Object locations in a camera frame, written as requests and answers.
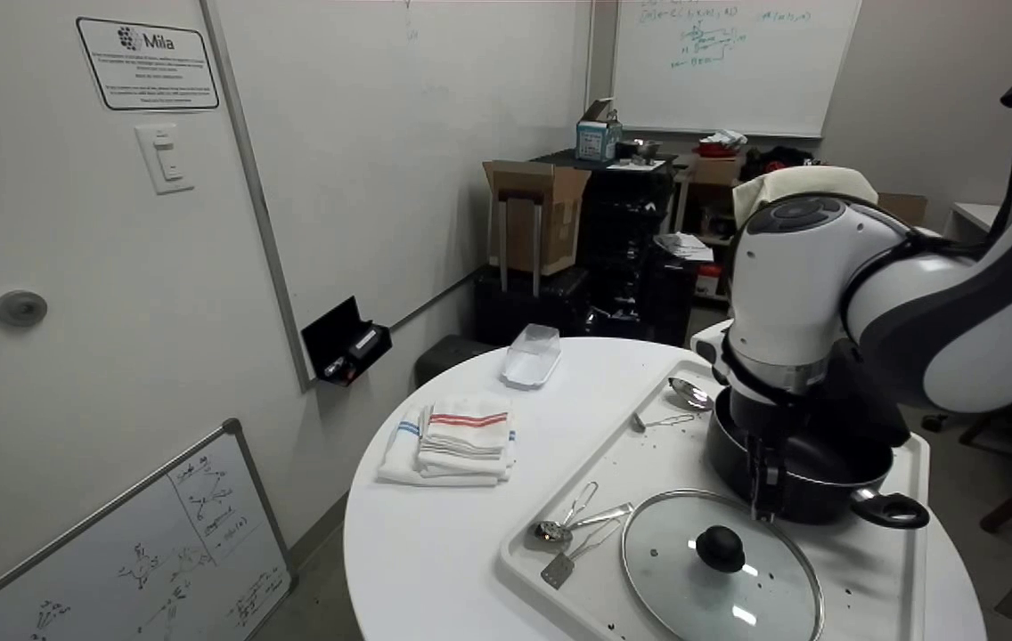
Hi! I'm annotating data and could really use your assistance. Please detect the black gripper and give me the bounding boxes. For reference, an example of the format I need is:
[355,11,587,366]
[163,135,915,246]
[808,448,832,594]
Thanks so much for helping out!
[715,340,911,524]

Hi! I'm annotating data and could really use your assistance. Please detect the clear glass lid black knob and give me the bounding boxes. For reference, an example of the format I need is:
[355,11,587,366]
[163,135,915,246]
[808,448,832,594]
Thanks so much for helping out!
[617,489,827,641]

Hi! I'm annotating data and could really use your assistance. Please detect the black pot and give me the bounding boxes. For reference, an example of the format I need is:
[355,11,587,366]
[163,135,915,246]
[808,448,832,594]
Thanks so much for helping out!
[702,388,933,534]

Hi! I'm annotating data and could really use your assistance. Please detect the white plastic tray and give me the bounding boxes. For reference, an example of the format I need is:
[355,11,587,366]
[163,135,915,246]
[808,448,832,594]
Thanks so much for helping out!
[497,354,933,641]

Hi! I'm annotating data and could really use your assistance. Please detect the large silver spoon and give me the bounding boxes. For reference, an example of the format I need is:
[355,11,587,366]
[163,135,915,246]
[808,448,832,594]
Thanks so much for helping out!
[662,373,721,416]

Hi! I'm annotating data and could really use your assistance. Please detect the long thin silver measuring spoon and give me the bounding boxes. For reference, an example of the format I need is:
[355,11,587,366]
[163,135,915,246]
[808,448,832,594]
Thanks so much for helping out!
[626,407,678,433]

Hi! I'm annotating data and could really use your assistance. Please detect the clear plastic container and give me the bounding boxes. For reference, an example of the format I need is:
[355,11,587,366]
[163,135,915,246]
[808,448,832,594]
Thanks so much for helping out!
[498,319,565,391]

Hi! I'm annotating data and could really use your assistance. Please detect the black cabinet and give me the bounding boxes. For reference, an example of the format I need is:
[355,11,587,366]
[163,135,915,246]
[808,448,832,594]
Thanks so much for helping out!
[573,158,684,343]

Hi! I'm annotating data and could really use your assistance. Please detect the black case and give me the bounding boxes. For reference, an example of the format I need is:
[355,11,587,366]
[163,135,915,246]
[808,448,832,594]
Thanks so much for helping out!
[470,263,596,349]

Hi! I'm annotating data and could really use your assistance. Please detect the beige jacket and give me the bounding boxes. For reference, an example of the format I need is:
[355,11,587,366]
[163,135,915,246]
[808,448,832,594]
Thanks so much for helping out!
[728,165,885,232]

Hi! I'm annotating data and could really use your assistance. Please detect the small cardboard box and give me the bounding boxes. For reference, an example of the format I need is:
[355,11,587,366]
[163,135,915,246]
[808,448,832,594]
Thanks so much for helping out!
[682,145,751,194]

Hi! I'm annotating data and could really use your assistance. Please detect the folded white towel red stripes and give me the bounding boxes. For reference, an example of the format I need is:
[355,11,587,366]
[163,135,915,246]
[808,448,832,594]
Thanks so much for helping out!
[374,403,519,493]

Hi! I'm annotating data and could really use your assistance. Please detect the black round stool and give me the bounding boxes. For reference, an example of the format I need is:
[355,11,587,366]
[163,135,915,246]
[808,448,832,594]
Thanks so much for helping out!
[409,331,497,391]

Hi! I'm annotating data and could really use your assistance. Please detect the large cardboard box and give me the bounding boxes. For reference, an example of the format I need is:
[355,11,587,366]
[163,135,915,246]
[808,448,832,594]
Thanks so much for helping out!
[480,158,596,283]

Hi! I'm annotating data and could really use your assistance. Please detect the blue tissue box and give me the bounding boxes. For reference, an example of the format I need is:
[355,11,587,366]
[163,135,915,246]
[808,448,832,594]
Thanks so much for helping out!
[573,95,626,168]

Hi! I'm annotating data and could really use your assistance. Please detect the whiteboard with green writing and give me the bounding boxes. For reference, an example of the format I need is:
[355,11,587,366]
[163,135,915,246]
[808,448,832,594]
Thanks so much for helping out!
[609,0,867,141]

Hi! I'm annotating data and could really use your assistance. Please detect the black marker holder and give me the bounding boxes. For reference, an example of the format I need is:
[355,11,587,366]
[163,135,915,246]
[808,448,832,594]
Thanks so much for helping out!
[299,295,396,388]

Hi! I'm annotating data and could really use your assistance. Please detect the small whiteboard with drawings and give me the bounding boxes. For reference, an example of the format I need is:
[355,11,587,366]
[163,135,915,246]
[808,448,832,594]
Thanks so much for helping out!
[0,416,297,641]

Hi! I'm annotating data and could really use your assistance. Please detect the large wall whiteboard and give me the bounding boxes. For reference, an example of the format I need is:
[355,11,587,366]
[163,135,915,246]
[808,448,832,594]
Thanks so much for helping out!
[195,0,599,391]

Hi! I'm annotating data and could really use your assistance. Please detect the white light switch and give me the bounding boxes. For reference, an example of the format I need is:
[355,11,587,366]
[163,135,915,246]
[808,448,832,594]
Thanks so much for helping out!
[132,120,198,200]

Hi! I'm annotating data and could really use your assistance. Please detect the white wall sign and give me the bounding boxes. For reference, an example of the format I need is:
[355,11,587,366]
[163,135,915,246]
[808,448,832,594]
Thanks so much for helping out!
[73,16,225,114]

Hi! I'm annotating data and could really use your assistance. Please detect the round grey wall knob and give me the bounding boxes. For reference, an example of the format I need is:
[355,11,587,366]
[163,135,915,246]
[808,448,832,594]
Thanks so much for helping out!
[0,285,55,334]

